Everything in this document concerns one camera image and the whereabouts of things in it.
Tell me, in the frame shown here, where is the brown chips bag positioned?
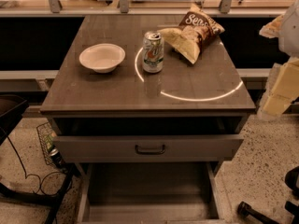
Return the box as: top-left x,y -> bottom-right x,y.
159,5 -> 224,64

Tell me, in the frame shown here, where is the open grey middle drawer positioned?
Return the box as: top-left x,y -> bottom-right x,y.
76,162 -> 225,224

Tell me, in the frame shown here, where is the black cable on floor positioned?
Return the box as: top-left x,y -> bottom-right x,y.
0,126 -> 74,198

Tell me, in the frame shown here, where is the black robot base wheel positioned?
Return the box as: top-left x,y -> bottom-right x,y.
236,166 -> 299,224

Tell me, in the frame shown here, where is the white ceramic bowl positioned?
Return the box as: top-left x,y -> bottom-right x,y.
79,43 -> 125,74

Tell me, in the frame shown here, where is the dark can in basket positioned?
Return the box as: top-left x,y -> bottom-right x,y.
50,147 -> 64,169

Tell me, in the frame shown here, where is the black drawer handle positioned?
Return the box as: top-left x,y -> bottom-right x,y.
135,145 -> 165,155

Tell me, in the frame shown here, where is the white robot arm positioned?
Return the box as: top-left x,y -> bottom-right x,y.
257,0 -> 299,120

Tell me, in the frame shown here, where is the grey top drawer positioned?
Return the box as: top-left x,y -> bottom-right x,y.
53,134 -> 243,163

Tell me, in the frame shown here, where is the grey drawer cabinet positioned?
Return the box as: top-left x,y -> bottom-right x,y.
39,14 -> 257,224

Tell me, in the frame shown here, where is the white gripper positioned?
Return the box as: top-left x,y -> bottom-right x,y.
257,57 -> 299,121

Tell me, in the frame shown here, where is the green 7up soda can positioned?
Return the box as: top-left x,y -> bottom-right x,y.
142,31 -> 164,74

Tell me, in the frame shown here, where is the black wire basket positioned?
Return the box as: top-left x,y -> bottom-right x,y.
36,122 -> 66,173

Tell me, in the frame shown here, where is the black chair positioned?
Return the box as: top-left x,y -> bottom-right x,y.
0,94 -> 29,145

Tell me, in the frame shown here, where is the metal railing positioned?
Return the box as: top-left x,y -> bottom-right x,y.
0,0 -> 297,17

